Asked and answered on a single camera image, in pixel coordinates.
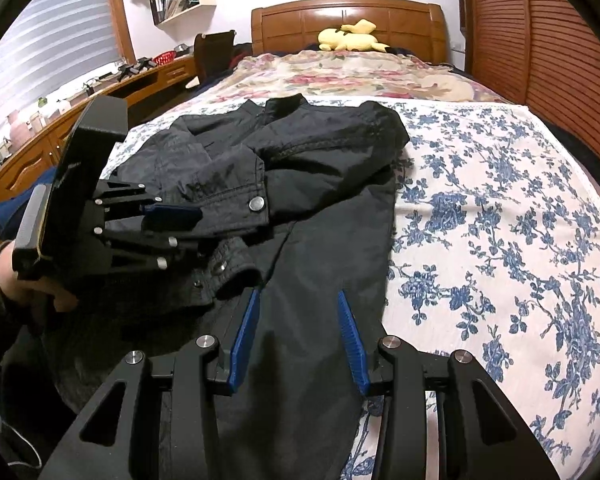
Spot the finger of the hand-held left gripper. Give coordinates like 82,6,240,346
94,180,203,234
97,232,206,273

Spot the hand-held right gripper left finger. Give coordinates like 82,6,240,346
40,287,261,480

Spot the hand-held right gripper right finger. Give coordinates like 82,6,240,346
336,290,561,480

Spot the black jacket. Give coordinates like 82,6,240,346
45,94,411,480

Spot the person's left hand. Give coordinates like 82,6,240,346
0,242,78,326

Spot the dark blue folded cloth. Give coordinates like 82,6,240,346
0,170,56,236

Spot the wooden desk with cabinets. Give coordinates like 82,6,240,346
0,55,198,236

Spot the pink vase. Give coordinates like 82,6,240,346
6,111,28,143

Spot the dark chair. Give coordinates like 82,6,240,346
194,31,237,86

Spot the grey striped window blind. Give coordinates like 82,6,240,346
0,0,118,146

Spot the blue floral bed sheet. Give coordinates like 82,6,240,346
100,97,600,480

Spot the person's dark clothing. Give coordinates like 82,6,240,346
0,320,81,480

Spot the wooden bed headboard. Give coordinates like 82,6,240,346
251,0,448,63

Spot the pink floral blanket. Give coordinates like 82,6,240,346
197,52,503,106

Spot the yellow plush toy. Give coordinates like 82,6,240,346
318,19,388,54

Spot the dark bed cover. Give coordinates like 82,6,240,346
540,120,600,196

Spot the wooden louvered wardrobe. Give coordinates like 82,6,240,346
455,0,600,181

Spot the wooden window frame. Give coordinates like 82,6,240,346
105,0,137,63

